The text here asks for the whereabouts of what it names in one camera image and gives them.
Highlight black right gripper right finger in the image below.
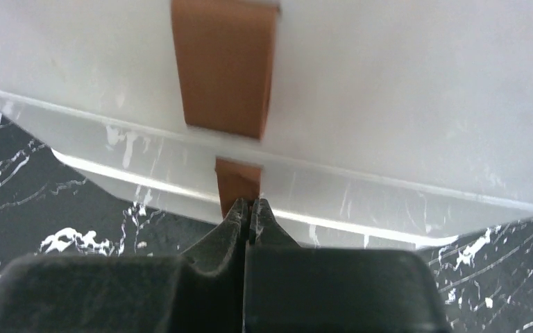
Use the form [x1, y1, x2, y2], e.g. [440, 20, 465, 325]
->
[243, 199, 451, 332]

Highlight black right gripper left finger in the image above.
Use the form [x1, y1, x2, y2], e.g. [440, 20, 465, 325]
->
[0, 199, 249, 332]

